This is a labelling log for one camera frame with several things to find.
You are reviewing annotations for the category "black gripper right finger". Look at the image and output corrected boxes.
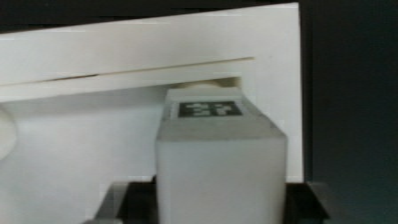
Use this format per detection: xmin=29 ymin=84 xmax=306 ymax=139
xmin=283 ymin=182 xmax=351 ymax=224

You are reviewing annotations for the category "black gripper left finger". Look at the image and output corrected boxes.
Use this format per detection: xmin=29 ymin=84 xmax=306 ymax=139
xmin=88 ymin=178 xmax=159 ymax=224

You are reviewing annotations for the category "white table leg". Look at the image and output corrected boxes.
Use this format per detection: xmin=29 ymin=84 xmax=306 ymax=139
xmin=0 ymin=107 xmax=18 ymax=161
xmin=157 ymin=87 xmax=288 ymax=224

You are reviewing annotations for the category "white square table top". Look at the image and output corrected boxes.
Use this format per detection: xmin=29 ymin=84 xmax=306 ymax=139
xmin=0 ymin=58 xmax=255 ymax=224

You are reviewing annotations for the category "white L-shaped obstacle wall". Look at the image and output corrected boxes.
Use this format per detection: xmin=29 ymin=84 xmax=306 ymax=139
xmin=0 ymin=3 xmax=303 ymax=181

